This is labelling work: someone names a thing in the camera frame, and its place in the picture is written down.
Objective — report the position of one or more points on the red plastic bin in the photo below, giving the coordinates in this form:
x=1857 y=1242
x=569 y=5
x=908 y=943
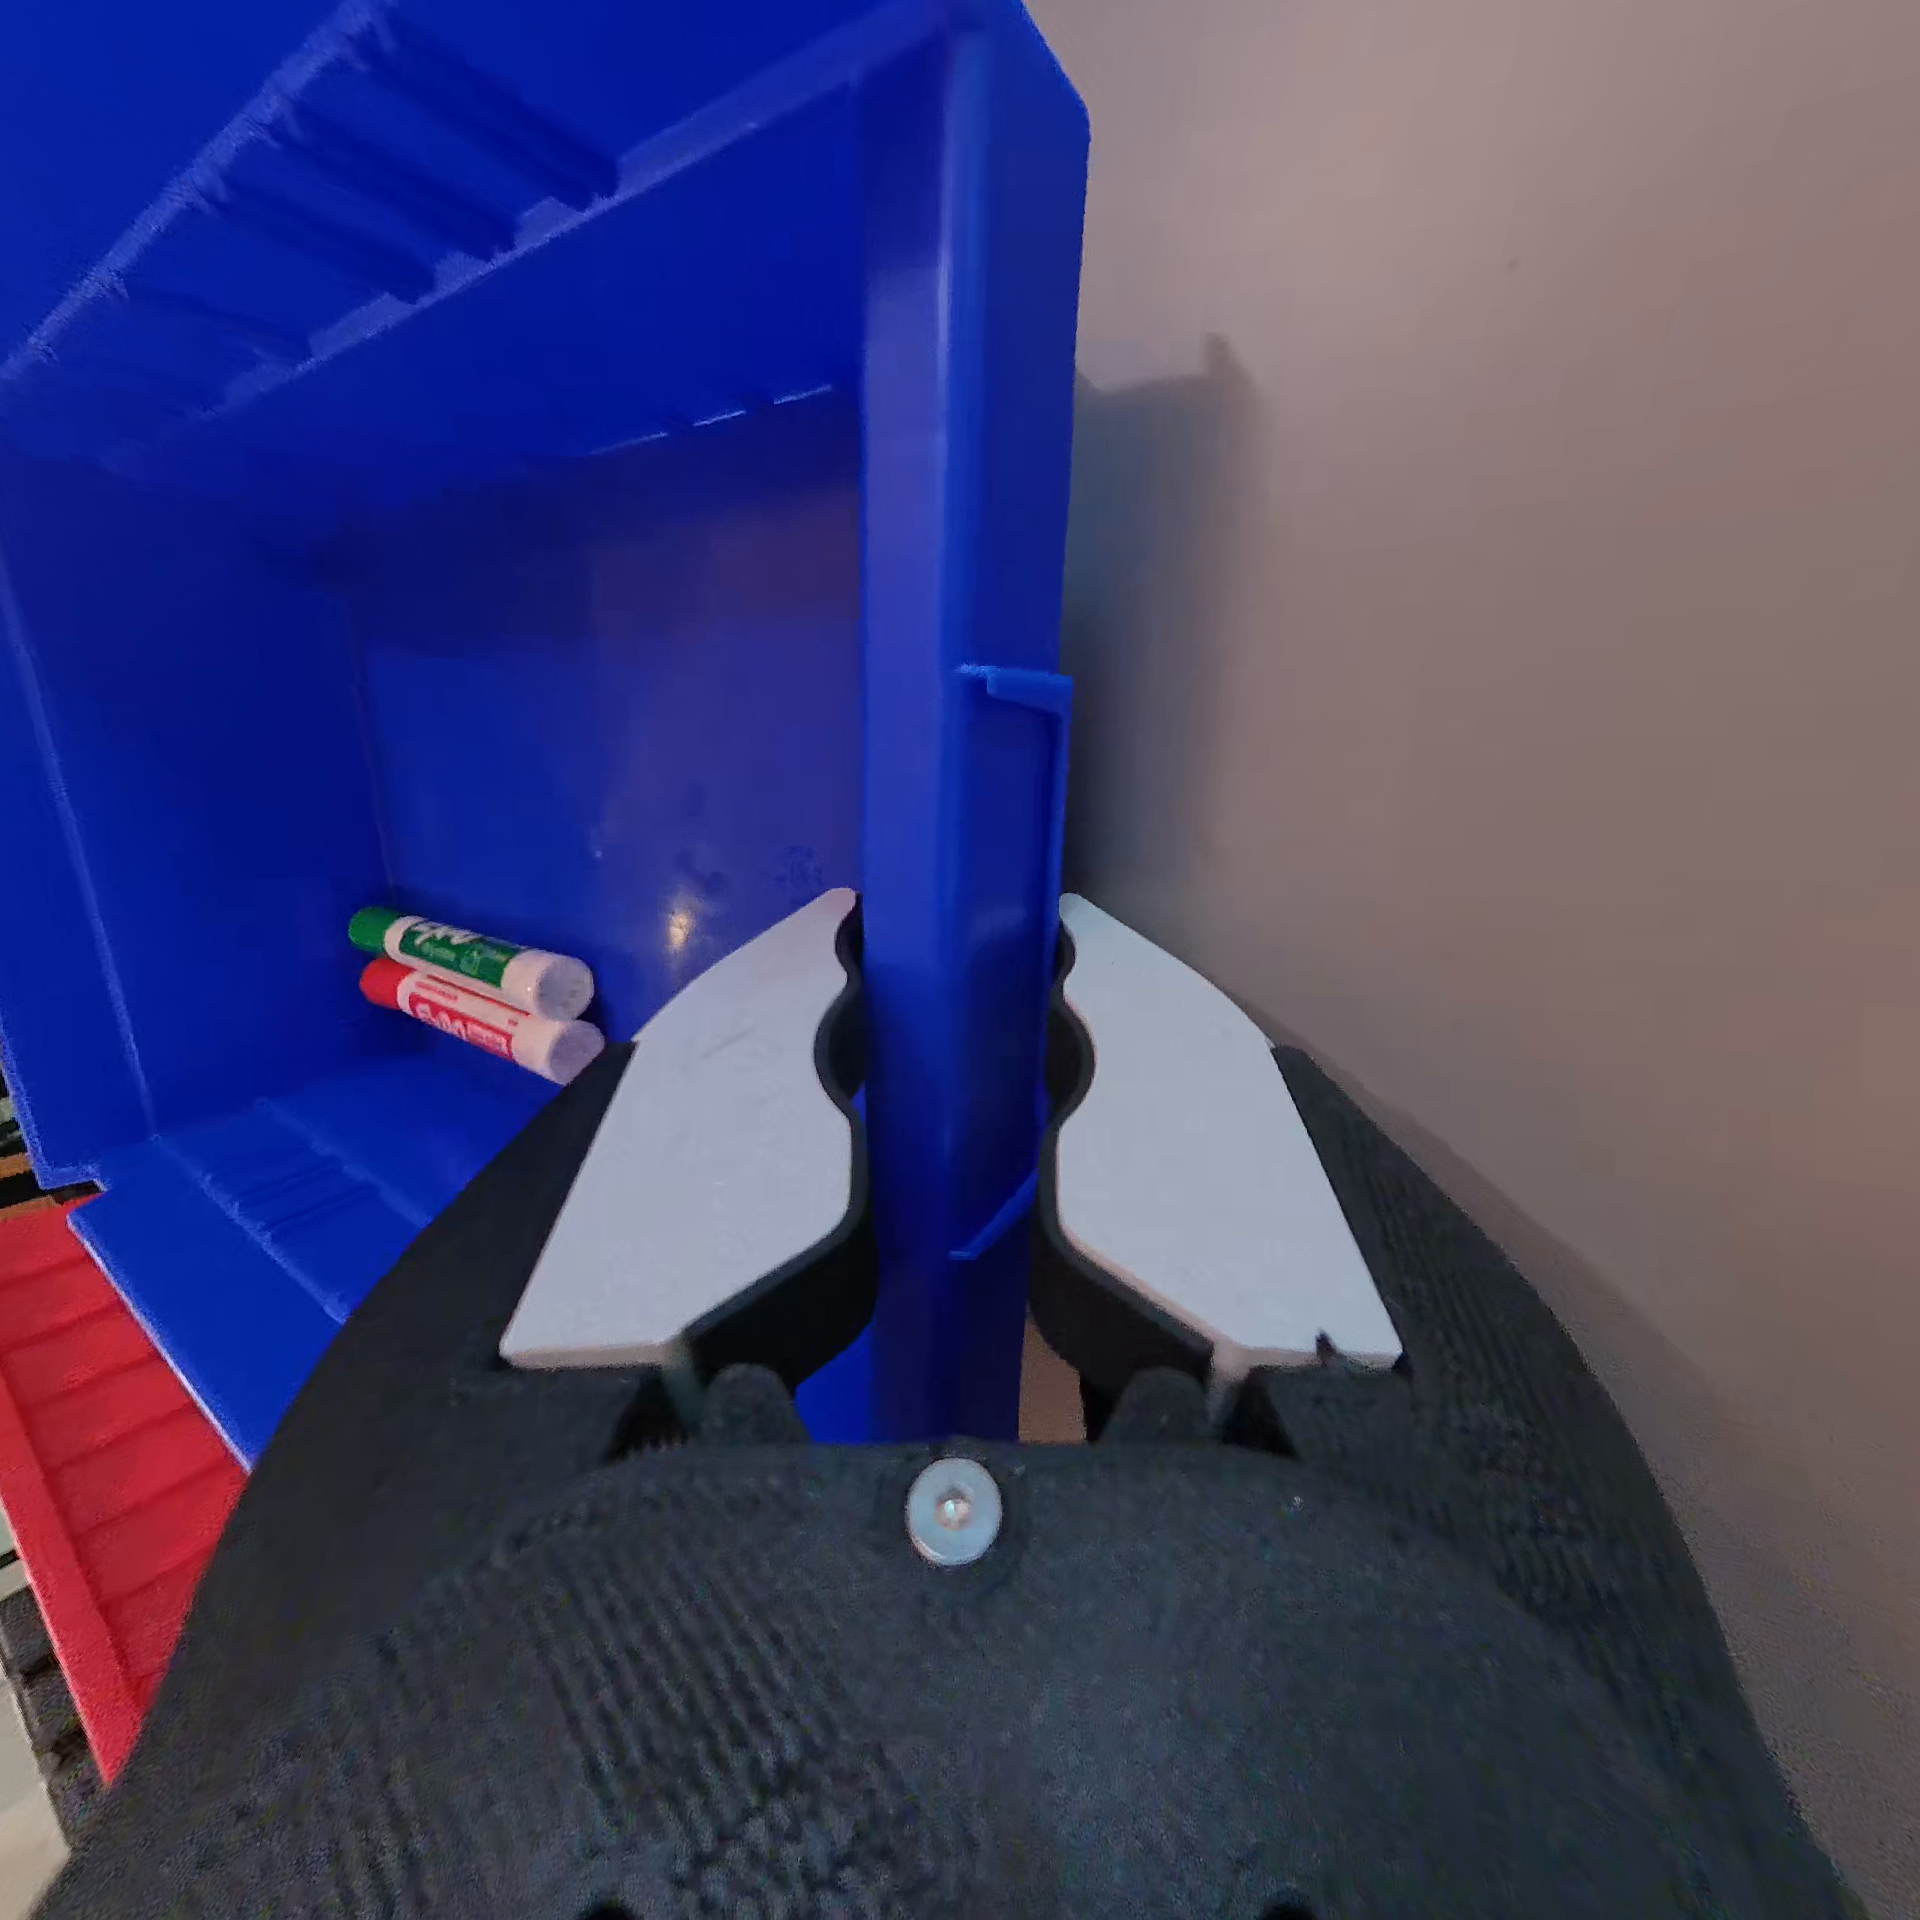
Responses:
x=106 y=1442

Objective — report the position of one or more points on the blue plastic bin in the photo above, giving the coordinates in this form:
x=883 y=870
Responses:
x=601 y=452

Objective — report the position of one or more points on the red dry-erase marker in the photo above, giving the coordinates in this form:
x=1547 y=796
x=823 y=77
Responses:
x=480 y=1025

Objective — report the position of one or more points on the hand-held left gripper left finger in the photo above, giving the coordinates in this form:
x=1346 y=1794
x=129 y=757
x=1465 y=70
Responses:
x=691 y=1187

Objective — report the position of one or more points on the green dry-erase marker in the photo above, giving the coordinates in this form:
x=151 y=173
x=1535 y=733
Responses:
x=466 y=959

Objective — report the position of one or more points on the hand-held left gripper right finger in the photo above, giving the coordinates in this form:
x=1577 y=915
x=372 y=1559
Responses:
x=1216 y=1187

